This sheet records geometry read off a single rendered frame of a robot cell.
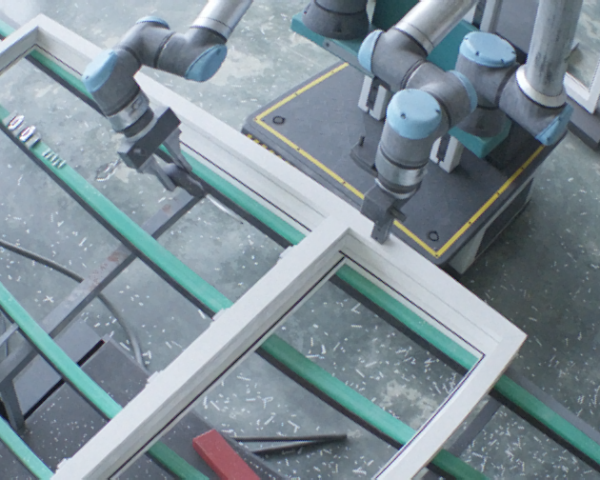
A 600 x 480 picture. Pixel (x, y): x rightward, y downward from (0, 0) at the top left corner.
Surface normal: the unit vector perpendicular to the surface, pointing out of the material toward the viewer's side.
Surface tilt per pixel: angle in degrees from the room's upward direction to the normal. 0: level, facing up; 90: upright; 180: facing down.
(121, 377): 0
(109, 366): 0
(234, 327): 0
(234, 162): 90
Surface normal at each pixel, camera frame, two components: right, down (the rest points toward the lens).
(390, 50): -0.18, -0.29
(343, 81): 0.15, -0.61
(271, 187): -0.61, 0.57
